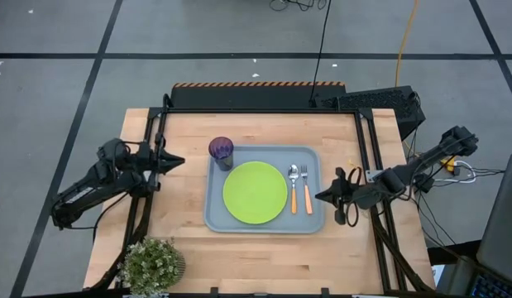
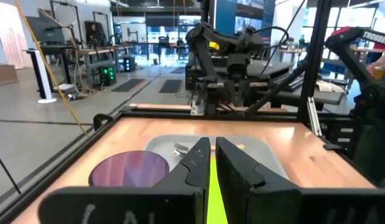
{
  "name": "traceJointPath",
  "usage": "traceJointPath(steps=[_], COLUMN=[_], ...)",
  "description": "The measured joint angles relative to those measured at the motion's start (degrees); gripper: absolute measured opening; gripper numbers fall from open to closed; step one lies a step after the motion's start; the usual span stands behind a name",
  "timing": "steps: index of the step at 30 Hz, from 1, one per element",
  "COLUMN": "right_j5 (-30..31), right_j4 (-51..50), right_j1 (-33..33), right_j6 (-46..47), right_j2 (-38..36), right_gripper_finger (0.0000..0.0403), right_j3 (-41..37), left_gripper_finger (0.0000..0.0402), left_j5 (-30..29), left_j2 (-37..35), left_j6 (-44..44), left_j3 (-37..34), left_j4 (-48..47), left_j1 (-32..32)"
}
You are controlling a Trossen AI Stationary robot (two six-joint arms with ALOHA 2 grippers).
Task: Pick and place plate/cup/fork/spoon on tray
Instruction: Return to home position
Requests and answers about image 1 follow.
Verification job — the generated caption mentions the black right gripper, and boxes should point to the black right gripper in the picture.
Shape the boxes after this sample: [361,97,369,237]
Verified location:
[315,166,366,226]

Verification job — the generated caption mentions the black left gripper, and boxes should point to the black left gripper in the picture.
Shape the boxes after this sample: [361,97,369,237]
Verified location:
[139,132,186,192]

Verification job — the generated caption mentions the fork with orange handle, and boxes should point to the fork with orange handle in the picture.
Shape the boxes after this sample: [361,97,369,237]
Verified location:
[300,165,314,216]

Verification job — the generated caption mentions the grey plastic tray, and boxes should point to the grey plastic tray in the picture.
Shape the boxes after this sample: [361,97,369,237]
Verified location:
[203,144,326,235]

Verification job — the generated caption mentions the spoon with orange handle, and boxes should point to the spoon with orange handle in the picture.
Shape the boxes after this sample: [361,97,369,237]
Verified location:
[287,164,300,215]

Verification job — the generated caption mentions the purple faceted plastic cup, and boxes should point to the purple faceted plastic cup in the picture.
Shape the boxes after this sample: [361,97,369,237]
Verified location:
[208,136,235,172]

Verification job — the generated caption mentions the lime green round plate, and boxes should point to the lime green round plate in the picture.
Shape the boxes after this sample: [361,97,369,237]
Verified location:
[222,161,289,225]

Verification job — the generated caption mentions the black perforated computer case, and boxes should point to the black perforated computer case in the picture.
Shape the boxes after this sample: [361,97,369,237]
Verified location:
[321,85,427,142]

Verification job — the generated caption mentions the green potted plant ribbed pot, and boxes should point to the green potted plant ribbed pot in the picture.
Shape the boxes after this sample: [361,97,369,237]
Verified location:
[117,236,186,298]

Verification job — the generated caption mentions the yellow plug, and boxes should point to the yellow plug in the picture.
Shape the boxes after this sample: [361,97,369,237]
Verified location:
[440,156,458,173]

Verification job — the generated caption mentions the grey laptop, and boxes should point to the grey laptop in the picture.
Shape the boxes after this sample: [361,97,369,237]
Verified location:
[466,151,512,298]

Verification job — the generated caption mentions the black hazard-striped cable cover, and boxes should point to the black hazard-striped cable cover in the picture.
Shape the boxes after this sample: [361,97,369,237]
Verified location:
[171,81,347,111]

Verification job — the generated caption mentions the black aluminium table frame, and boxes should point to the black aluminium table frame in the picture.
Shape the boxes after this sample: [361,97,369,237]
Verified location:
[88,94,437,297]

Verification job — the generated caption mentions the white cable loop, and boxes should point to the white cable loop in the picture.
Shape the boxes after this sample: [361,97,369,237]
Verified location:
[435,159,476,185]

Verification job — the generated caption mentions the black power cable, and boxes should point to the black power cable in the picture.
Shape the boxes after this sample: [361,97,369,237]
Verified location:
[308,0,333,107]

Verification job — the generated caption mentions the yellow power cable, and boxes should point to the yellow power cable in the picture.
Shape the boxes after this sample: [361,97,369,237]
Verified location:
[395,0,421,88]

